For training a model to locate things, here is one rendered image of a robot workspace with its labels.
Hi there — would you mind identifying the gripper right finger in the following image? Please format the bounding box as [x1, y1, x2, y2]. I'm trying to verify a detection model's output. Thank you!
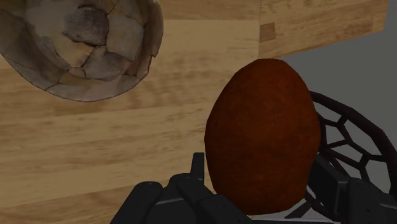
[307, 154, 397, 224]

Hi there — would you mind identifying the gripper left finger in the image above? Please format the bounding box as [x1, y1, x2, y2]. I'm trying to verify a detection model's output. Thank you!
[110, 152, 253, 224]

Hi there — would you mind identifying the brown egg-shaped fruit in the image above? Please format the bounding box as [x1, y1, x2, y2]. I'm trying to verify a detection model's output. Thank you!
[204, 57, 322, 216]

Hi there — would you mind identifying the stone-patterned bowl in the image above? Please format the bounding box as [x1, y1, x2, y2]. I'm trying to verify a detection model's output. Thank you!
[0, 0, 165, 103]

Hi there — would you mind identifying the dark wire mesh basket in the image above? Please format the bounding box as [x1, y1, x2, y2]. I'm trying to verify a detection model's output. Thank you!
[284, 90, 397, 224]

